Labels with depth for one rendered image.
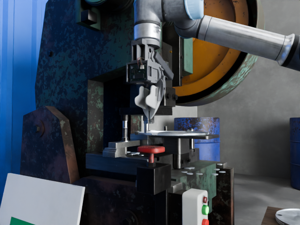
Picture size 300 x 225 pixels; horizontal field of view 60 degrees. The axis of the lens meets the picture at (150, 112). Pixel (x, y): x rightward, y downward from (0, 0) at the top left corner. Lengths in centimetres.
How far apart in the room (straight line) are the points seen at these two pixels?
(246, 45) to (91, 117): 66
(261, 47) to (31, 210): 107
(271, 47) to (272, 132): 349
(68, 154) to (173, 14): 68
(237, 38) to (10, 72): 154
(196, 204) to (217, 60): 86
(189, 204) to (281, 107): 361
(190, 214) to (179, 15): 55
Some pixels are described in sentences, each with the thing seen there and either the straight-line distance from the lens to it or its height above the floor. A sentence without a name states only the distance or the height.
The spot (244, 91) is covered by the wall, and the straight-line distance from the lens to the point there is 439.
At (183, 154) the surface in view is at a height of 70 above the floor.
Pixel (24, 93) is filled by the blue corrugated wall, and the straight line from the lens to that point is 206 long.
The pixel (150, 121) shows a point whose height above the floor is 83.
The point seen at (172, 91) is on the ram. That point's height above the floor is 96.
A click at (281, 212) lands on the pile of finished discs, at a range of 157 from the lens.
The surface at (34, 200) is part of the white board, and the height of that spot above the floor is 50.
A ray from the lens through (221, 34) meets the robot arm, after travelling 84.
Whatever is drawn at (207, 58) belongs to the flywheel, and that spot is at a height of 117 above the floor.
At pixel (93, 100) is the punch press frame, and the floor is 92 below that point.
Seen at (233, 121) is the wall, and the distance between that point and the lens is 441.
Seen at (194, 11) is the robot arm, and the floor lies 112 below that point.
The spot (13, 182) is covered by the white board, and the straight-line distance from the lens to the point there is 138.
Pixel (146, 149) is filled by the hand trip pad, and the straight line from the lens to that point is 72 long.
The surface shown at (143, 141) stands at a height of 75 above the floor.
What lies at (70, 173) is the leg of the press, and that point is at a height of 63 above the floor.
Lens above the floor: 83
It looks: 2 degrees up
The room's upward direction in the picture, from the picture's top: straight up
